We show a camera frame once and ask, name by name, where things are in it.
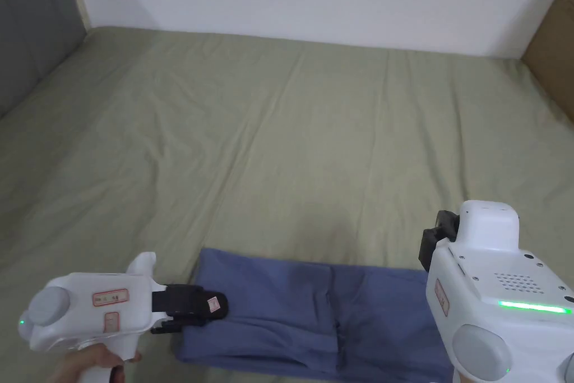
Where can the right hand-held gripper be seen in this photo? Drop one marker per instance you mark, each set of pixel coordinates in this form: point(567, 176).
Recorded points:
point(497, 302)

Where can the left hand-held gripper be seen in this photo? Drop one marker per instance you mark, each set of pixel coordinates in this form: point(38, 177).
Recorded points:
point(80, 311)

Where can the dark blue garment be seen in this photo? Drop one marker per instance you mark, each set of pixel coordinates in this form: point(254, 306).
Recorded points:
point(287, 311)

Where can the person's left hand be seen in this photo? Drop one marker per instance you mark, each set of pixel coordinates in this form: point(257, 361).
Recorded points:
point(78, 363)

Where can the bed with pale green sheet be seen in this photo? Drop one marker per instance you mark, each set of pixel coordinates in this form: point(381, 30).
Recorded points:
point(287, 140)

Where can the brown wooden board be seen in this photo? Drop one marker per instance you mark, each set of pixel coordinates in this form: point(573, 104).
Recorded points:
point(554, 51)

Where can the grey padded headboard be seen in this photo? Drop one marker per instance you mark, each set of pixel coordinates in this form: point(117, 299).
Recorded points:
point(31, 19)

